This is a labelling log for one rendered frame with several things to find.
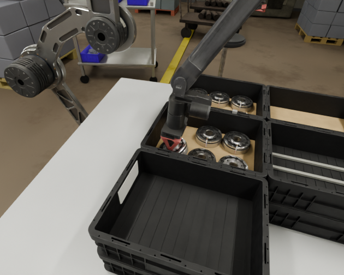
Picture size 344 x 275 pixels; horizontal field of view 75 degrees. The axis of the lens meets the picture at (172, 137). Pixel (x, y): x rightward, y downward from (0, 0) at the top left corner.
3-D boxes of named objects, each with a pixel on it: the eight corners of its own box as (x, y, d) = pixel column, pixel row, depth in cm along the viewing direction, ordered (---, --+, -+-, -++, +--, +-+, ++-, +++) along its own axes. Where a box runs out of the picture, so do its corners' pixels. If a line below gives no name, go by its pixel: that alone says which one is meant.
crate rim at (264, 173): (138, 151, 74) (138, 146, 72) (167, 105, 96) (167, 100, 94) (265, 183, 66) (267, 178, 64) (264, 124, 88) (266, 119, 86)
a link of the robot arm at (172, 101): (172, 88, 69) (167, 97, 65) (194, 92, 68) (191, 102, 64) (170, 106, 73) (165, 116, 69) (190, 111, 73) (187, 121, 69)
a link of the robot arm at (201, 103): (179, 69, 68) (175, 76, 61) (217, 77, 67) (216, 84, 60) (173, 106, 74) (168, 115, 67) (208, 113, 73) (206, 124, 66)
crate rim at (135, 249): (86, 238, 52) (84, 233, 50) (138, 151, 74) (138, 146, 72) (266, 300, 44) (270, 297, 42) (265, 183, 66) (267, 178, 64)
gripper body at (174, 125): (187, 121, 79) (190, 104, 74) (179, 141, 71) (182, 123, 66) (169, 117, 80) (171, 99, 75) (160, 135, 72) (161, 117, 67)
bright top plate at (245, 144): (222, 146, 84) (222, 145, 84) (224, 130, 92) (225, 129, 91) (249, 151, 83) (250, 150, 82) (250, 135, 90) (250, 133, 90)
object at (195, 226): (95, 254, 58) (86, 233, 51) (140, 171, 80) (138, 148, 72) (252, 311, 50) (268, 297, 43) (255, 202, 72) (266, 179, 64)
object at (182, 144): (155, 156, 80) (155, 155, 80) (164, 138, 87) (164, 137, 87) (182, 156, 76) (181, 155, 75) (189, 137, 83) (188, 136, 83)
